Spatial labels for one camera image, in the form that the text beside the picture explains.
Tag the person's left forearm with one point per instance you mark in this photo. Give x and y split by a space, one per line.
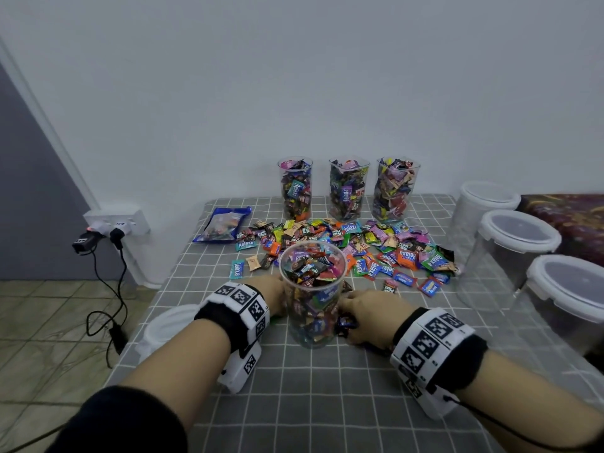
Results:
179 372

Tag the black marker-tagged right wristband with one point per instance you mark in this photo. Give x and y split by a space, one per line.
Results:
439 346

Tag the pile of colourful candies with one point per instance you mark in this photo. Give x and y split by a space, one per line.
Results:
396 245

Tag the person's right hand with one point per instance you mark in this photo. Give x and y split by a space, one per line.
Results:
377 318

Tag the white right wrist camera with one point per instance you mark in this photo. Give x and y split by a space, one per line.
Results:
429 399

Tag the blue snack packet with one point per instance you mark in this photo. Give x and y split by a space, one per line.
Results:
222 224

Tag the black marker-tagged wristband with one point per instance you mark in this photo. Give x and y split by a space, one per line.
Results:
439 346
231 318

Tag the white wall socket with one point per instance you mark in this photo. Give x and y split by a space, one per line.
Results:
115 221

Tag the tall transparent plastic jar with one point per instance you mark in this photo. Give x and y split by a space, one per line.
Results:
295 188

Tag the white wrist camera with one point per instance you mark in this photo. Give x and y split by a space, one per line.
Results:
241 368
429 399

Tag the person's right forearm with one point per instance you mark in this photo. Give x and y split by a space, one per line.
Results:
538 396

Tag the person's left hand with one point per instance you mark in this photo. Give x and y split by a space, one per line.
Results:
269 295

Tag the black marker-tagged left wristband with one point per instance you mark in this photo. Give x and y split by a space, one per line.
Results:
231 318

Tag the small transparent plastic jar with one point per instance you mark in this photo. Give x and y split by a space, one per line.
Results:
313 297
348 190
395 190

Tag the grey door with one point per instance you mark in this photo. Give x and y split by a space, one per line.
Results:
28 198

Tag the black power plug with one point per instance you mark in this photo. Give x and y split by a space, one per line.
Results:
85 244

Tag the dark patterned cloth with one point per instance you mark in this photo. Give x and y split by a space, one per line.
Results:
574 220

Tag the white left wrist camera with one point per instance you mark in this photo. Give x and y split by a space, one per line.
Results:
241 368

